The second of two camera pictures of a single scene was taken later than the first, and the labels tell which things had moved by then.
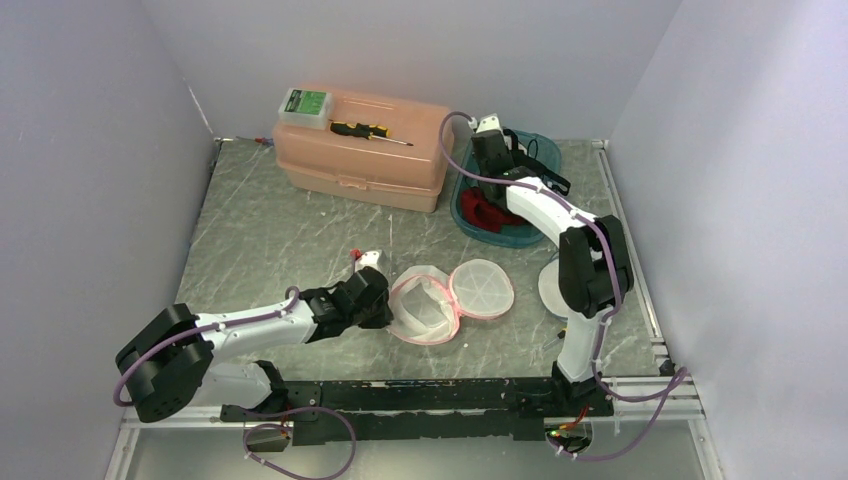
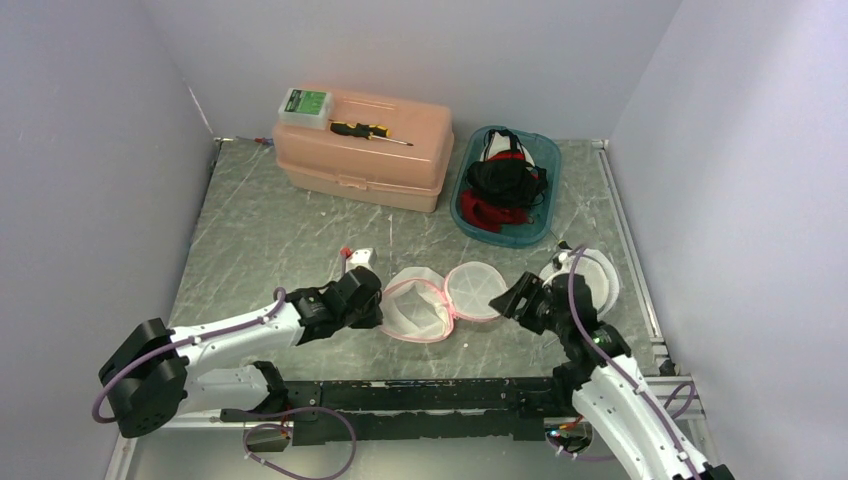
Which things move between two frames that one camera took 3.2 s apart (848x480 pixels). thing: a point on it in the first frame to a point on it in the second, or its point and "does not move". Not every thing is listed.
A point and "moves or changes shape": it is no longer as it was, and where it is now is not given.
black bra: [534, 167] moves or changes shape
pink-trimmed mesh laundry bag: [427, 303] does not move
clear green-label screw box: [306, 108] does not move
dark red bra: [480, 213] does not move
